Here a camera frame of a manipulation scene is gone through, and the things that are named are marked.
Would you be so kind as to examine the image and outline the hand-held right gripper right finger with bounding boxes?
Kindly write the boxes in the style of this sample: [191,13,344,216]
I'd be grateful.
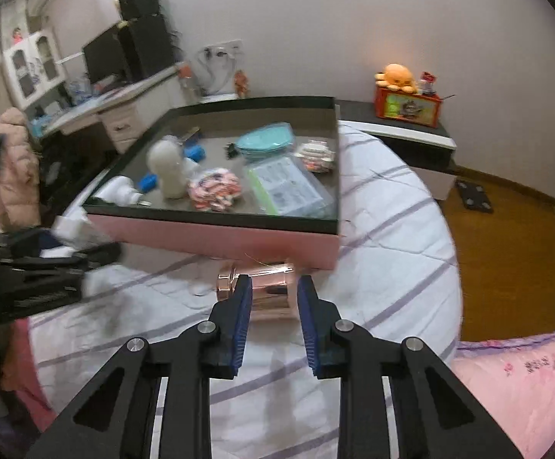
[297,275,524,459]

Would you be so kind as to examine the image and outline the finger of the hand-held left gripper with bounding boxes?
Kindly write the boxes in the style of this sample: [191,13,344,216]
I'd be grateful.
[0,270,87,319]
[0,228,122,271]

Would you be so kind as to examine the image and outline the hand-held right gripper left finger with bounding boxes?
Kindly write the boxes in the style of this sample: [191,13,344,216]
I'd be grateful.
[24,275,254,459]

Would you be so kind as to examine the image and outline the white object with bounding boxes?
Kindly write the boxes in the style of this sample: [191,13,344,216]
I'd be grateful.
[52,215,111,254]

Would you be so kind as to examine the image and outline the rose gold metal tin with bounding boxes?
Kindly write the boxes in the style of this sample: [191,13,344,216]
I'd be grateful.
[216,258,300,321]

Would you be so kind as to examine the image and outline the white power adapter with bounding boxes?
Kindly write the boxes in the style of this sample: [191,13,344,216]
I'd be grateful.
[96,176,151,206]

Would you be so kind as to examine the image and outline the pink box with black rim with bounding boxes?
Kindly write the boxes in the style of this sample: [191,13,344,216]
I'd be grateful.
[82,96,343,271]

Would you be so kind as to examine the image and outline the white round device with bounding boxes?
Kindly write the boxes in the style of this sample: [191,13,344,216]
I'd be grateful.
[146,136,187,199]

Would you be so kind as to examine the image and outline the pink block figure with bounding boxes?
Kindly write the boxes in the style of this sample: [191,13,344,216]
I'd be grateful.
[186,166,242,212]

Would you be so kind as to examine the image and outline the clear plastic box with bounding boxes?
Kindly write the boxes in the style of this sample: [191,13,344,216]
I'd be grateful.
[245,155,336,218]

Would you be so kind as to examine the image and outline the small pink white block model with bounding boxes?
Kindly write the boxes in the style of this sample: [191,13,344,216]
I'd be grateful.
[295,138,338,173]

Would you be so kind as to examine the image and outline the teal plates stack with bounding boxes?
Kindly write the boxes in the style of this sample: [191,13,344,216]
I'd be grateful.
[236,122,295,158]

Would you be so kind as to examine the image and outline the pink padded jacket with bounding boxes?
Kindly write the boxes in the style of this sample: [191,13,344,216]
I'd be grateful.
[0,107,41,233]

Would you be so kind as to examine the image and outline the pink blanket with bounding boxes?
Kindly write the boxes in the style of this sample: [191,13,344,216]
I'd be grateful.
[0,325,53,436]

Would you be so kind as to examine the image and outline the white desk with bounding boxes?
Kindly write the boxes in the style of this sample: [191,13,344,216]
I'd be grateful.
[33,64,187,156]

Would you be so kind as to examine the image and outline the blue white packet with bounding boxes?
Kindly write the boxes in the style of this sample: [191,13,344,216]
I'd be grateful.
[67,76,91,101]

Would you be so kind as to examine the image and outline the white glass-door cabinet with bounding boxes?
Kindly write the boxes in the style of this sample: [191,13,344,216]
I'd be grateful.
[2,29,68,111]

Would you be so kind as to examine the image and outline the black monitor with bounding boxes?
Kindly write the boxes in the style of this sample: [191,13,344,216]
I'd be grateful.
[82,26,130,86]

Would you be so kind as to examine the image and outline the clear bottle orange lid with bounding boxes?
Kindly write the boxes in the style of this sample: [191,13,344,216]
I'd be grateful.
[178,64,197,94]

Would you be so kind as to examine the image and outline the black white low cabinet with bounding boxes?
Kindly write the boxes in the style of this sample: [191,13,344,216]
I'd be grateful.
[335,99,457,202]

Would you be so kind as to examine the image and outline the small white nightstand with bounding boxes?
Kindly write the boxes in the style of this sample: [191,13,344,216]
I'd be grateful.
[196,91,240,103]

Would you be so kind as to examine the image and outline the black bathroom scale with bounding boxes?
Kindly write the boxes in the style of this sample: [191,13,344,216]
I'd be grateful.
[455,179,493,215]

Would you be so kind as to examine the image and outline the pink floral quilt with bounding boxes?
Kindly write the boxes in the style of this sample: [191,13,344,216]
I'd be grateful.
[452,316,555,459]

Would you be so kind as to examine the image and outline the orange snack bag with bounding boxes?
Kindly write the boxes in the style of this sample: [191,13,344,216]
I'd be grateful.
[233,69,250,99]

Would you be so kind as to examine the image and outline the red toy box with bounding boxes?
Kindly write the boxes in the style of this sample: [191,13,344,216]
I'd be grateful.
[374,83,443,129]

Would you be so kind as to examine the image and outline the small black box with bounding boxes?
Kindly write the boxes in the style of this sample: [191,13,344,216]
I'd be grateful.
[119,0,161,19]

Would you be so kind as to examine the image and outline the orange octopus plush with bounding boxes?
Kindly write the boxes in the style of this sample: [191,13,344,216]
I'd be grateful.
[374,63,419,94]

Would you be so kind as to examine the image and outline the black cables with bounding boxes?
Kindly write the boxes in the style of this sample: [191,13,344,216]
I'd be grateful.
[194,48,237,96]

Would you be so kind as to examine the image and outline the white wall socket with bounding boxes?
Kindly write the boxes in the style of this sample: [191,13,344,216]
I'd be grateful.
[203,39,245,58]

